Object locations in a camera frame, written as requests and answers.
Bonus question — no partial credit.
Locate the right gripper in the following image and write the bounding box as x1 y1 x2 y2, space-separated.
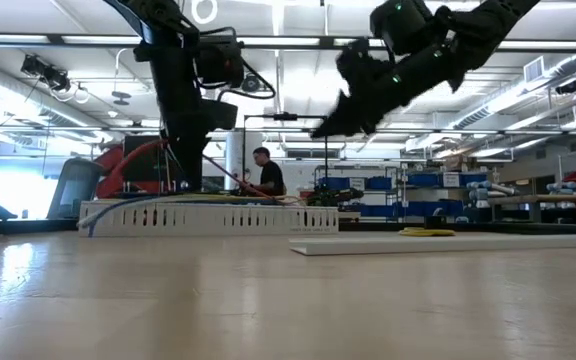
310 54 429 138

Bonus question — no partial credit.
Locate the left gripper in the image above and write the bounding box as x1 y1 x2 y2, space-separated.
160 112 210 194

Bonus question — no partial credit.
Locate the white slotted cable raceway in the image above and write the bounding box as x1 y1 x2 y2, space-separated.
77 199 340 239

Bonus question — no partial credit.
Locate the multicolour wire bundle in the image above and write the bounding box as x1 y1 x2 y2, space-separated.
77 139 304 239

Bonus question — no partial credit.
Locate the white raceway cover strip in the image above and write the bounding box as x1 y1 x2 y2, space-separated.
288 233 576 257

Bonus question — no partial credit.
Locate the black background monitor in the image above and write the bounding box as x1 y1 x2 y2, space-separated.
122 134 169 184

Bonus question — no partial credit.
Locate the black overhead gantry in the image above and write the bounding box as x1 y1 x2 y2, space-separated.
242 112 329 191

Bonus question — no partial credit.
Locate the black background robot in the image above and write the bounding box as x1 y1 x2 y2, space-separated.
306 185 365 208

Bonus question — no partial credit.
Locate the person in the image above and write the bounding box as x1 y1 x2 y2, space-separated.
240 146 288 197

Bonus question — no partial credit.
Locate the red cart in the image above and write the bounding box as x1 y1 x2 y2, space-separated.
92 143 125 200

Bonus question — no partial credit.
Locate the shelf with blue bins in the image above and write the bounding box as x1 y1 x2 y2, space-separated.
315 169 492 225

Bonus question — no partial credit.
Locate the wooden workbench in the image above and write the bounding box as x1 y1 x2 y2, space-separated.
487 193 576 224

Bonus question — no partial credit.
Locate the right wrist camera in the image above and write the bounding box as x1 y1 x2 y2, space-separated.
336 38 377 86

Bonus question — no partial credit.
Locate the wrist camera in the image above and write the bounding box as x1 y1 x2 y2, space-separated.
336 38 377 86
200 98 240 132

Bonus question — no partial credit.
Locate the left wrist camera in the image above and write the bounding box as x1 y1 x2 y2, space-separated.
200 98 240 132

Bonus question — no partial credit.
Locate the black aluminium table frame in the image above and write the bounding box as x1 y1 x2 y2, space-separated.
0 218 576 240

